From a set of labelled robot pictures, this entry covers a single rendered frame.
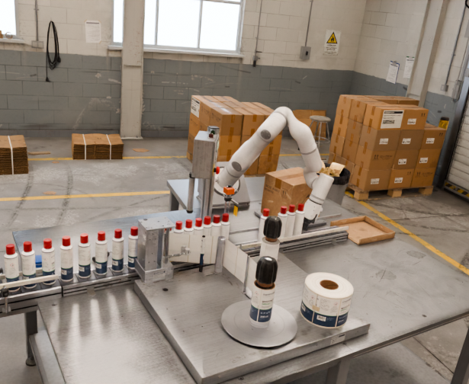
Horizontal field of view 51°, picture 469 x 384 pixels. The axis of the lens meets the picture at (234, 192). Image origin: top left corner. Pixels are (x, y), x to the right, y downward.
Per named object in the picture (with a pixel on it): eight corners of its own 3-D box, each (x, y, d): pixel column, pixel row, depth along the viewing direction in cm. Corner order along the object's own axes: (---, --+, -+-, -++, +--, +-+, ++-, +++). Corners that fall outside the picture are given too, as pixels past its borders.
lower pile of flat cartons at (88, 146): (72, 159, 633) (72, 143, 626) (71, 148, 680) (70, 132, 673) (123, 159, 655) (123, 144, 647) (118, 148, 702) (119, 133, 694)
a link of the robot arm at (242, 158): (253, 161, 303) (239, 177, 294) (239, 148, 303) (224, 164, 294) (293, 120, 261) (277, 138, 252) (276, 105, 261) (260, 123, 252)
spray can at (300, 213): (295, 240, 275) (300, 206, 267) (289, 236, 279) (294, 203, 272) (302, 238, 277) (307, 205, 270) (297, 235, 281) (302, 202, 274)
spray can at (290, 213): (286, 241, 272) (290, 207, 265) (280, 238, 276) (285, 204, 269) (293, 240, 274) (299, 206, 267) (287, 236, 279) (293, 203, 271)
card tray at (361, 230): (358, 244, 289) (360, 238, 288) (329, 226, 310) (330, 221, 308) (393, 238, 304) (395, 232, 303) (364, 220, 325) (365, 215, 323)
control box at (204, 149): (191, 177, 234) (194, 139, 227) (196, 167, 250) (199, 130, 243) (212, 180, 233) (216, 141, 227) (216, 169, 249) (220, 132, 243)
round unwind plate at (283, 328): (246, 357, 179) (247, 354, 179) (207, 312, 203) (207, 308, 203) (312, 337, 194) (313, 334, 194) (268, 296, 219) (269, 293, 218)
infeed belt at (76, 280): (61, 293, 211) (61, 285, 210) (57, 283, 218) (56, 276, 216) (345, 238, 295) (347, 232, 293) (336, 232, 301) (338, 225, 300)
